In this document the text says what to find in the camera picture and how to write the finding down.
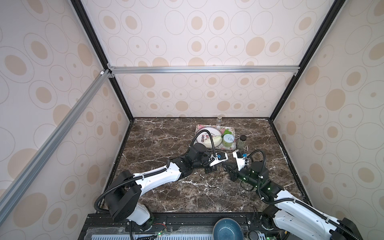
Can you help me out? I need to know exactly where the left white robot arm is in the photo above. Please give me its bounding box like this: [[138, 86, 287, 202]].
[[94, 143, 228, 229]]

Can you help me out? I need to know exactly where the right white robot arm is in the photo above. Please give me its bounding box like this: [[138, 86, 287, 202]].
[[224, 162, 362, 240]]

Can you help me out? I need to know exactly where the pale napa cabbage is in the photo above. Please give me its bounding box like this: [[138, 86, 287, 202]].
[[203, 136, 223, 148]]

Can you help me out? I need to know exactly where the green herb spice jar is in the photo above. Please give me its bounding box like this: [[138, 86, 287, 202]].
[[237, 135, 247, 150]]

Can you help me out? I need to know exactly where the white round plate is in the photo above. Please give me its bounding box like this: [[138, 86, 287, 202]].
[[196, 127, 222, 147]]

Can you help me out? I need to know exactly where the green labelled tin can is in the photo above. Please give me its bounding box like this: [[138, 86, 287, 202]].
[[222, 134, 235, 148]]

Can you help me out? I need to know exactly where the green plastic leaf vegetable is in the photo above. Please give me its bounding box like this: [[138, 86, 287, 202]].
[[222, 129, 233, 137]]

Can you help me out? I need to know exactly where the floral rectangular tray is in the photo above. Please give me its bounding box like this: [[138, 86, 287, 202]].
[[196, 125, 236, 150]]

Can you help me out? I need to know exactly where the blue ceramic bowl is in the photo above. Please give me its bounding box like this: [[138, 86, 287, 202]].
[[213, 218, 244, 240]]

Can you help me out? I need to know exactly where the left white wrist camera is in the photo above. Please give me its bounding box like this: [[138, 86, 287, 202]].
[[209, 151, 229, 167]]

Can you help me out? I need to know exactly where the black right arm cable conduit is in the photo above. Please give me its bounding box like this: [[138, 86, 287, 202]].
[[246, 149, 268, 199]]

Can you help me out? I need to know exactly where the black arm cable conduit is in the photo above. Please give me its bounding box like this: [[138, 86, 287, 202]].
[[246, 149, 268, 199], [189, 128, 217, 158]]

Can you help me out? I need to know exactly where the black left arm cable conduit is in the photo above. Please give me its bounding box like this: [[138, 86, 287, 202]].
[[189, 128, 217, 158]]

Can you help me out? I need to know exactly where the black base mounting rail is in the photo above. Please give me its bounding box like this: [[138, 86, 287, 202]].
[[79, 212, 286, 240]]

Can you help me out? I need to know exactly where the horizontal aluminium frame rail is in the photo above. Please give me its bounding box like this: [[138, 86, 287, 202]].
[[110, 65, 300, 74]]

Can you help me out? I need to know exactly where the black vertical left corner post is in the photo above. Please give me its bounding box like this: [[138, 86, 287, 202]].
[[70, 0, 135, 122]]

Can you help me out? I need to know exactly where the black vertical corner post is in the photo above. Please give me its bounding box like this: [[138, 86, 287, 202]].
[[270, 0, 348, 122], [70, 0, 135, 122]]

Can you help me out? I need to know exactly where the black vertical right corner post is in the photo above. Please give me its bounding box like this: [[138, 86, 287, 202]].
[[270, 0, 348, 122]]

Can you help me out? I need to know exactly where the side aluminium frame rail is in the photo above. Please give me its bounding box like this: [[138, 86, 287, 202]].
[[1, 69, 112, 224]]

